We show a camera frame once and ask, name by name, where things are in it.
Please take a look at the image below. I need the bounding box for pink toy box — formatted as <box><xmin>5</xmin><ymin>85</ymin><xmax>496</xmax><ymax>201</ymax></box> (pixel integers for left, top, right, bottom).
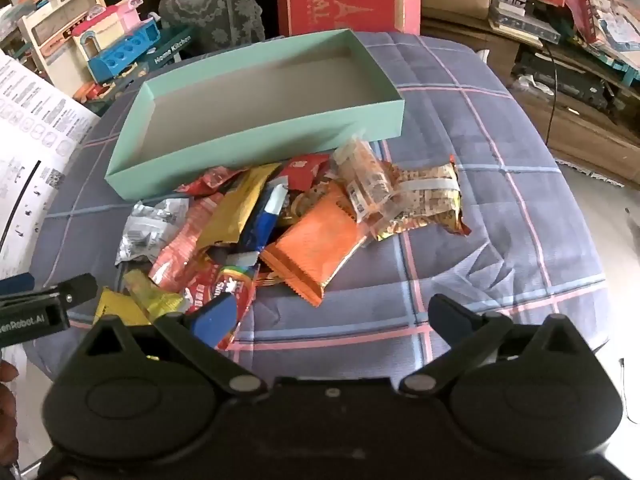
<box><xmin>570</xmin><ymin>0</ymin><xmax>640</xmax><ymax>81</ymax></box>

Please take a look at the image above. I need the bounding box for dark green toy box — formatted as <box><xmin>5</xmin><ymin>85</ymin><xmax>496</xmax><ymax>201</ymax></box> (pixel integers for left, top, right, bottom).
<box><xmin>80</xmin><ymin>27</ymin><xmax>193</xmax><ymax>116</ymax></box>

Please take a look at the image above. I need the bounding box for yellow snack packet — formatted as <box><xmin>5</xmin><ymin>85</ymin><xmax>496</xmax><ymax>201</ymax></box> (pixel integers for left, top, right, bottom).
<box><xmin>94</xmin><ymin>270</ymin><xmax>193</xmax><ymax>328</ymax></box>

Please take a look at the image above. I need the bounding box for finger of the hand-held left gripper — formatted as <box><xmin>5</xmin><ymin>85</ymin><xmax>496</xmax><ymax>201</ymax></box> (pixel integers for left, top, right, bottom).
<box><xmin>0</xmin><ymin>273</ymin><xmax>98</xmax><ymax>309</ymax></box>
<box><xmin>0</xmin><ymin>274</ymin><xmax>35</xmax><ymax>295</ymax></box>

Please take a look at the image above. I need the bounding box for dark red shiny packet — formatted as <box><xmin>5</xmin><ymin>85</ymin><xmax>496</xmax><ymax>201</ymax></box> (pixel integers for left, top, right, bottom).
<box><xmin>149</xmin><ymin>194</ymin><xmax>227</xmax><ymax>295</ymax></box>

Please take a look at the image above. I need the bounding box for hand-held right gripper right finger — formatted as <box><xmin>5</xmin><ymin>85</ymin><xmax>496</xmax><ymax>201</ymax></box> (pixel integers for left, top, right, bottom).
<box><xmin>400</xmin><ymin>294</ymin><xmax>596</xmax><ymax>396</ymax></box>

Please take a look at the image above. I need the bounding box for white instruction sheet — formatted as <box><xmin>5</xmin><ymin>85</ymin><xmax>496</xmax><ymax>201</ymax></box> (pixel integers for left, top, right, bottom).
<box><xmin>0</xmin><ymin>52</ymin><xmax>103</xmax><ymax>376</ymax></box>

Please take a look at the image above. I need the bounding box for grey lace cloth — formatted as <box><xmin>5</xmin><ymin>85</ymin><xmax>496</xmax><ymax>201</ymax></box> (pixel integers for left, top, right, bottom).
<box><xmin>159</xmin><ymin>0</ymin><xmax>266</xmax><ymax>56</ymax></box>

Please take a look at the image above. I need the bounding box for blue toy tray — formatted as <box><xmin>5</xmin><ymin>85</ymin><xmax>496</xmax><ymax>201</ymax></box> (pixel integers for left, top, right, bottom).
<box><xmin>87</xmin><ymin>27</ymin><xmax>163</xmax><ymax>83</ymax></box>

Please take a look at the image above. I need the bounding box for orange snack packet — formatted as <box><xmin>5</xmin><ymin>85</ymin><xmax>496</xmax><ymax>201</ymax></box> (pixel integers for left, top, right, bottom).
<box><xmin>259</xmin><ymin>194</ymin><xmax>370</xmax><ymax>307</ymax></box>

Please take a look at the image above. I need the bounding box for person's left hand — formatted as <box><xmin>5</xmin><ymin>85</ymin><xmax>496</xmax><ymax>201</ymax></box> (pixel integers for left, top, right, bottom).
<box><xmin>0</xmin><ymin>362</ymin><xmax>20</xmax><ymax>466</ymax></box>

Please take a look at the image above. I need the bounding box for wooden cabinet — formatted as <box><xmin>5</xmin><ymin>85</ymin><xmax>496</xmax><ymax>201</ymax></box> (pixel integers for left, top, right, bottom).
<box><xmin>422</xmin><ymin>15</ymin><xmax>640</xmax><ymax>181</ymax></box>

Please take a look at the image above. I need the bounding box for black electronic device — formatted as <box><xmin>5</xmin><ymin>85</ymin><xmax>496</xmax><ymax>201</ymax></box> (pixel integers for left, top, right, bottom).
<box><xmin>517</xmin><ymin>52</ymin><xmax>618</xmax><ymax>111</ymax></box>

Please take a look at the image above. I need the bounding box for blue white snack packet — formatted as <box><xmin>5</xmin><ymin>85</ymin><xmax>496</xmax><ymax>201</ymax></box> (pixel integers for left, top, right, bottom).
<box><xmin>239</xmin><ymin>182</ymin><xmax>290</xmax><ymax>255</ymax></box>

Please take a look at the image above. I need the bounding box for cream pink toy kitchen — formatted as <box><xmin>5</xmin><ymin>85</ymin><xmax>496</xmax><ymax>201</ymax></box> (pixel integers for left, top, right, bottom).
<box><xmin>17</xmin><ymin>0</ymin><xmax>161</xmax><ymax>86</ymax></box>

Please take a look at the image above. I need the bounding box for red rainbow candy packet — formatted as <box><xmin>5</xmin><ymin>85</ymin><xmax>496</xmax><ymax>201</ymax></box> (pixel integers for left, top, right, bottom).
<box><xmin>182</xmin><ymin>262</ymin><xmax>260</xmax><ymax>352</ymax></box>

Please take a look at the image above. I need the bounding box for mint green cardboard box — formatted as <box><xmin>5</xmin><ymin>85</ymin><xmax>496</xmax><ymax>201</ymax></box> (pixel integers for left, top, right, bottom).
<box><xmin>105</xmin><ymin>29</ymin><xmax>405</xmax><ymax>201</ymax></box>

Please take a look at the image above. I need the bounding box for brown patterned noodle packet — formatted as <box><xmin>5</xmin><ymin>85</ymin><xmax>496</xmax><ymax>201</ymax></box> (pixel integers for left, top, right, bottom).
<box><xmin>372</xmin><ymin>156</ymin><xmax>472</xmax><ymax>243</ymax></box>

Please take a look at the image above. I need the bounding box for silver foil packet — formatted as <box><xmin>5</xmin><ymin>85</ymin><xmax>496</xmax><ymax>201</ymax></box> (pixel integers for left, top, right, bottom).
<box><xmin>115</xmin><ymin>197</ymin><xmax>192</xmax><ymax>267</ymax></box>

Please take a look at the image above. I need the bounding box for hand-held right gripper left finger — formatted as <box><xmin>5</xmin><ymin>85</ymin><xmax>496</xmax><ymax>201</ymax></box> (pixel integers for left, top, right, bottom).
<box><xmin>75</xmin><ymin>292</ymin><xmax>268</xmax><ymax>397</ymax></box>

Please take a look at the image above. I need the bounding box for clear plastic case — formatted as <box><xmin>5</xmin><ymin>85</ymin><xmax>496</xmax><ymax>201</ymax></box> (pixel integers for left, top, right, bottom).
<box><xmin>490</xmin><ymin>0</ymin><xmax>562</xmax><ymax>46</ymax></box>

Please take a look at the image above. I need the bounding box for clear biscuit packet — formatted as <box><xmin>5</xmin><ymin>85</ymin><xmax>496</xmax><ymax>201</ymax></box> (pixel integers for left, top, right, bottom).
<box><xmin>331</xmin><ymin>132</ymin><xmax>398</xmax><ymax>233</ymax></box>

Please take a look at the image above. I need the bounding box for black cable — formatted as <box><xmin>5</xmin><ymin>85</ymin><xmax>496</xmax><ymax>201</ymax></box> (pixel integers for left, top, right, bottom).
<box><xmin>544</xmin><ymin>37</ymin><xmax>557</xmax><ymax>148</ymax></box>

